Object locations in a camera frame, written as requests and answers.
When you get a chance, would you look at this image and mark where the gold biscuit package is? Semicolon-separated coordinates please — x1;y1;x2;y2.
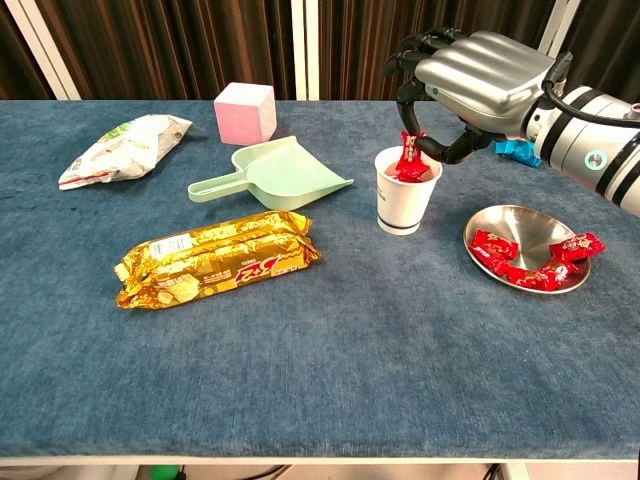
113;209;322;311

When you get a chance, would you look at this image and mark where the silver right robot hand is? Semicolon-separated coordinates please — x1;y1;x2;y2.
383;24;557;166

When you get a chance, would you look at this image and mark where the pink cube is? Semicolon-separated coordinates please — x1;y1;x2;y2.
213;81;279;147

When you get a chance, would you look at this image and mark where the white paper cup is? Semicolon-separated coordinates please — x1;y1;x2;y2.
373;145;444;237

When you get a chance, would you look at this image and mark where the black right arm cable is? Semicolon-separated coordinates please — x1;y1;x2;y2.
542;51;640;125

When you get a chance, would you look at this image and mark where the dark pleated curtain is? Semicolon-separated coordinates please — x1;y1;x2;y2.
29;0;297;101
318;0;559;101
0;0;56;101
549;0;640;104

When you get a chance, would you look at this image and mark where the blue felt table cloth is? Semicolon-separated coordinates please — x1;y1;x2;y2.
0;99;640;460

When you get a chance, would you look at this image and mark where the blue snack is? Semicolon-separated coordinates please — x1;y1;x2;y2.
494;139;544;169

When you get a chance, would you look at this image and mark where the silver metal plate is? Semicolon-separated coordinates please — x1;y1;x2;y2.
463;203;593;295

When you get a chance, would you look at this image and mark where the white frame post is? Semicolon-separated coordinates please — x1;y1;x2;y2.
3;0;82;101
290;0;321;101
538;0;584;59

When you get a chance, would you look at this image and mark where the white green snack bag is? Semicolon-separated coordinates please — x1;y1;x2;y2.
57;113;194;192

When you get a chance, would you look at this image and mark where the mint green dustpan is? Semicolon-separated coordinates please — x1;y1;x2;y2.
187;135;355;212

